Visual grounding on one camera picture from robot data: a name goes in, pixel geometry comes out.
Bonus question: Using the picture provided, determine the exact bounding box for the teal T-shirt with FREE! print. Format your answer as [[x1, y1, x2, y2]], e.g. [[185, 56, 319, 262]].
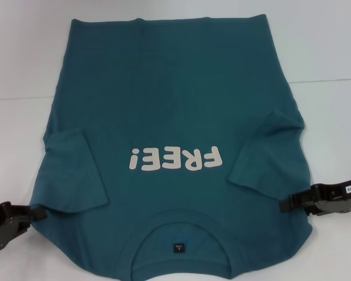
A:
[[27, 14, 314, 281]]

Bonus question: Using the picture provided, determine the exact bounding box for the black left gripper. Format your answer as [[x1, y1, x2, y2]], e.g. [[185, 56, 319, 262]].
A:
[[0, 201, 49, 252]]

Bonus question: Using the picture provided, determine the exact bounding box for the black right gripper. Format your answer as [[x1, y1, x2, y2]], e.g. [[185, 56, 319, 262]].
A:
[[280, 180, 351, 218]]

